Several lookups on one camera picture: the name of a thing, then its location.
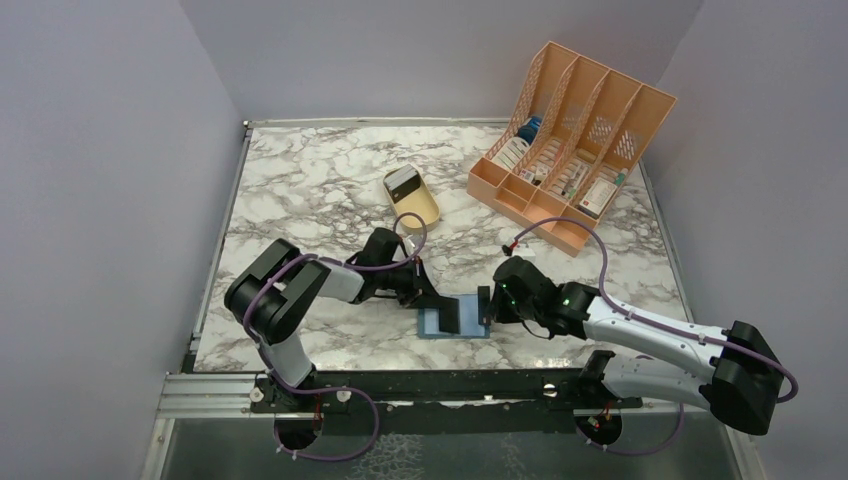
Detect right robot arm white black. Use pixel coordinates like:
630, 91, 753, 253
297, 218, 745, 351
487, 257, 786, 436

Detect red white medicine box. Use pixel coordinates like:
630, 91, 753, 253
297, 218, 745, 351
577, 177, 618, 219

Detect blue card holder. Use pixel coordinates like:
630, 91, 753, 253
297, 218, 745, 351
417, 294, 490, 339

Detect orange file organizer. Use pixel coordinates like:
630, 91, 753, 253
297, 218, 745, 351
467, 42, 677, 256

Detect white box in organizer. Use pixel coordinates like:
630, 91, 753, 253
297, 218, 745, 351
491, 136, 530, 170

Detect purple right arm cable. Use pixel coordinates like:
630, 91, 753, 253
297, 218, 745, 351
504, 217, 800, 404

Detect small items in organizer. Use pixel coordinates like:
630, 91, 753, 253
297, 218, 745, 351
519, 164, 550, 186

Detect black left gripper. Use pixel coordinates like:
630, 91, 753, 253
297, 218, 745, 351
377, 255, 446, 309

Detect beige oval tray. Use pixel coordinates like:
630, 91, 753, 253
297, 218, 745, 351
382, 169, 441, 234

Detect black mounting rail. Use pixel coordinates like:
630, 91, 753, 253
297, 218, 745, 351
249, 367, 643, 436

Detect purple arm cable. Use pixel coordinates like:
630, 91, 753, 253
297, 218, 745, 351
242, 211, 429, 392
504, 217, 800, 404

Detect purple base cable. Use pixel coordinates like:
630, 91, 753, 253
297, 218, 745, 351
273, 384, 384, 464
573, 357, 687, 460

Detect stack of cards in tray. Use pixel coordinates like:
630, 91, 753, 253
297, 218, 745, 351
383, 165, 422, 203

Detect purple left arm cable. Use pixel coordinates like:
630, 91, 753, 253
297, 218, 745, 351
242, 211, 429, 392

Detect blue bottle in organizer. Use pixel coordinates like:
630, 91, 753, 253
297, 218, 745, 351
515, 116, 542, 145

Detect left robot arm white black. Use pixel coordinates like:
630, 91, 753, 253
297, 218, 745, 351
224, 227, 459, 411

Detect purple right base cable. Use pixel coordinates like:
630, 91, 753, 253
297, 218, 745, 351
573, 357, 687, 460

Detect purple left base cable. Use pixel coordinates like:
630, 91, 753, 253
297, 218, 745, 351
273, 384, 384, 464

